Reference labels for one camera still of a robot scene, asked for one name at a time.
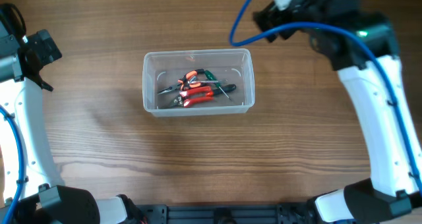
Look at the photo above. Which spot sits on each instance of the red handle pruning shears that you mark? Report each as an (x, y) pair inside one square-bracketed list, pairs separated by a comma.
[(190, 97)]

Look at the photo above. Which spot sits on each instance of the silver open-end wrench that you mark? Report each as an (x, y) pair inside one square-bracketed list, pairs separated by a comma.
[(208, 81)]

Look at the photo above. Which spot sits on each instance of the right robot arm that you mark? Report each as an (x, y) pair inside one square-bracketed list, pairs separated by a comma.
[(362, 48)]

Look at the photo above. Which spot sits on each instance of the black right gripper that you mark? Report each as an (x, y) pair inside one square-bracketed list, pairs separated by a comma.
[(271, 14)]

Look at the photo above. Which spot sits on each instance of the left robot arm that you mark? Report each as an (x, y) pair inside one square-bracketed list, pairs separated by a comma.
[(34, 191)]

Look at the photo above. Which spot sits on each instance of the clear plastic container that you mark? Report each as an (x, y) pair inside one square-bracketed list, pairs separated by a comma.
[(165, 68)]

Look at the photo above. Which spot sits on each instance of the red black handle pliers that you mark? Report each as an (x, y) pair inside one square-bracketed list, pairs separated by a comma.
[(185, 83)]

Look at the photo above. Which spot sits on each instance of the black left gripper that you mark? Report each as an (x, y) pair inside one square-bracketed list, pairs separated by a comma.
[(43, 45)]

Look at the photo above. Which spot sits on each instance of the black red handle screwdriver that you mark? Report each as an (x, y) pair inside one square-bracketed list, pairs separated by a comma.
[(224, 89)]

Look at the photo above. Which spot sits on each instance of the green handle screwdriver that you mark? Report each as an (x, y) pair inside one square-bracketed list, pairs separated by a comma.
[(211, 77)]

